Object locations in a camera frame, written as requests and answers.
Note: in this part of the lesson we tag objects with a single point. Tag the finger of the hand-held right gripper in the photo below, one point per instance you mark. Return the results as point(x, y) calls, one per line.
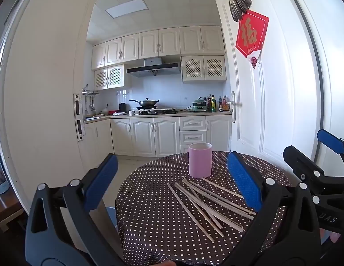
point(331, 199)
point(331, 141)

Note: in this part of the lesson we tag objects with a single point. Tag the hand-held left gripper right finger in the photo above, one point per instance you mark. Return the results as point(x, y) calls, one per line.
point(244, 183)

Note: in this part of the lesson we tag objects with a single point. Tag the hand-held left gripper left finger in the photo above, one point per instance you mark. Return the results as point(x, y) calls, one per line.
point(101, 183)

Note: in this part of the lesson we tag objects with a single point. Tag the pile of wooden chopsticks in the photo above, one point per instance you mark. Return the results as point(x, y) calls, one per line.
point(201, 201)

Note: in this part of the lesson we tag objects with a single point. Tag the pink cup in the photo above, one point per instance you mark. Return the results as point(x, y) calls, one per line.
point(199, 160)

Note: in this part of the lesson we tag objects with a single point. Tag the light blue bucket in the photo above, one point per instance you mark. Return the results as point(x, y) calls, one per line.
point(112, 216)

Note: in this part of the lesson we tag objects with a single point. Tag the cream lower cabinets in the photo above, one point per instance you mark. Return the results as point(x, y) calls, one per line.
point(144, 135)

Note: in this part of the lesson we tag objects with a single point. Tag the cream cabinets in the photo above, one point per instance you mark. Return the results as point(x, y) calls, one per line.
point(144, 135)
point(160, 43)

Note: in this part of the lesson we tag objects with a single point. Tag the kitchen sink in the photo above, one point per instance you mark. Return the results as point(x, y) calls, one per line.
point(91, 118)

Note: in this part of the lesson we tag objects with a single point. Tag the white door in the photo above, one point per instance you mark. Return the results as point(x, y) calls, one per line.
point(285, 94)

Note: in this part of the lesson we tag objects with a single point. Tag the black kettle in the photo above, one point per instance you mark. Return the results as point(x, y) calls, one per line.
point(122, 107)

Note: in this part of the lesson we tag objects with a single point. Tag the red label bottle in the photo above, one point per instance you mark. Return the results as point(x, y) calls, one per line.
point(225, 104)

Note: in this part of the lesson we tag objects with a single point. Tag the dark sauce bottle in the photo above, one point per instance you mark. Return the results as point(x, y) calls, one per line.
point(220, 105)

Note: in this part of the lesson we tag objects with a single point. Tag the green bottle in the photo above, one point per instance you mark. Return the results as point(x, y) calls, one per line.
point(213, 104)

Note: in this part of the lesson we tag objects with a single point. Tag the green electric cooker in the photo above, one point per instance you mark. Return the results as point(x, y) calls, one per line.
point(199, 105)

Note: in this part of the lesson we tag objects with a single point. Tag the gas stove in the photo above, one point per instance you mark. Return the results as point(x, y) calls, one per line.
point(155, 111)

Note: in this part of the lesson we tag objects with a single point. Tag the wok with lid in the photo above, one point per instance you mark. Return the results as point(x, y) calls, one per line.
point(147, 103)

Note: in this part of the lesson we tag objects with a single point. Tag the wooden furniture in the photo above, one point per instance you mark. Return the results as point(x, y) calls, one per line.
point(8, 210)

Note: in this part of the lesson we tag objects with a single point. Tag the blue-lid water bottle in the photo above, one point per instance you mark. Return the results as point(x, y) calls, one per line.
point(0, 176)

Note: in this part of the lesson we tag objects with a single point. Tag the small lattice-door cabinet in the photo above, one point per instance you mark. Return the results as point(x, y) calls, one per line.
point(108, 77)

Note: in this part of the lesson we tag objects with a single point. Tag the wide lattice-door cabinet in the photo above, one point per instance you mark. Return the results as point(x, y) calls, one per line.
point(203, 68)

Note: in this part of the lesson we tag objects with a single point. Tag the range hood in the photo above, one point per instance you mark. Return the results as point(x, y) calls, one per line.
point(154, 68)

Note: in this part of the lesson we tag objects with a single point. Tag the red diamond door poster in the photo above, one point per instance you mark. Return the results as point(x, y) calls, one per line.
point(251, 36)

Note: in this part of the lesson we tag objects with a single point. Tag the cream upper cabinets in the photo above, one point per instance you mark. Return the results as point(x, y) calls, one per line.
point(160, 43)

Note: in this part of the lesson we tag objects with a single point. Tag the feather fan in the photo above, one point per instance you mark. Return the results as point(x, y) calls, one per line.
point(241, 0)

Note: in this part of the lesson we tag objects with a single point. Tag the ceiling light panel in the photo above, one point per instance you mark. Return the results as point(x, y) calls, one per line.
point(126, 8)

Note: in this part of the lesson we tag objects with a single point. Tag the wall utensil rack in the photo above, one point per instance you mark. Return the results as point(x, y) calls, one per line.
point(90, 92)

